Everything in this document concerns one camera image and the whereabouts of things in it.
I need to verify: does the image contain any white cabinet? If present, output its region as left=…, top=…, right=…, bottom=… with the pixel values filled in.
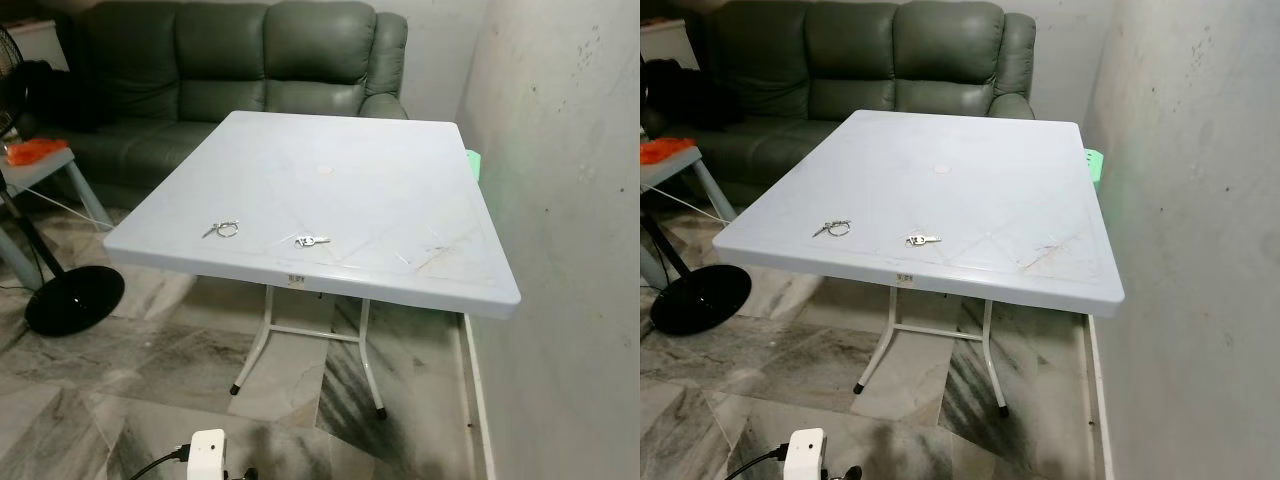
left=5, top=20, right=69, bottom=71
left=640, top=18, right=699, bottom=71

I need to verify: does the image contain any thin white cord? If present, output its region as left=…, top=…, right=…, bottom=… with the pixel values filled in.
left=655, top=190, right=736, bottom=223
left=0, top=182, right=116, bottom=233

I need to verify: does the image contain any orange plastic bag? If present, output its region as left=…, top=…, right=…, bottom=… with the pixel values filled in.
left=3, top=138, right=51, bottom=165
left=640, top=137, right=696, bottom=166

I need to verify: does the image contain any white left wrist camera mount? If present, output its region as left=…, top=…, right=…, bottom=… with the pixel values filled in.
left=783, top=428, right=827, bottom=480
left=187, top=429, right=228, bottom=480

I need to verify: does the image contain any small grey side table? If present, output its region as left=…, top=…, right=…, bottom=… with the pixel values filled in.
left=0, top=145, right=113, bottom=291
left=640, top=148, right=739, bottom=291

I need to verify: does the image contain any black bag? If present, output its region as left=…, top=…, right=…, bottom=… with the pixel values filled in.
left=10, top=60, right=101, bottom=136
left=645, top=58, right=741, bottom=136

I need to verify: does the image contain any black standing fan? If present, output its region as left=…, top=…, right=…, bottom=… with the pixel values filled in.
left=640, top=55, right=752, bottom=337
left=0, top=25, right=126, bottom=337

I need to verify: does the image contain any white plastic folding table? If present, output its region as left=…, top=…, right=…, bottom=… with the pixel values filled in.
left=103, top=110, right=523, bottom=421
left=712, top=109, right=1126, bottom=419

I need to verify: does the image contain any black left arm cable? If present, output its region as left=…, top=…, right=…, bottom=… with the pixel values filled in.
left=128, top=448, right=191, bottom=480
left=726, top=447, right=788, bottom=480

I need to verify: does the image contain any green leather sofa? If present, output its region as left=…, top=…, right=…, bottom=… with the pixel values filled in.
left=690, top=0, right=1037, bottom=206
left=55, top=0, right=409, bottom=211

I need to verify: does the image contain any white skirting strip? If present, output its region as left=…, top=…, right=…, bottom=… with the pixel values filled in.
left=1083, top=315, right=1113, bottom=480
left=460, top=312, right=498, bottom=480

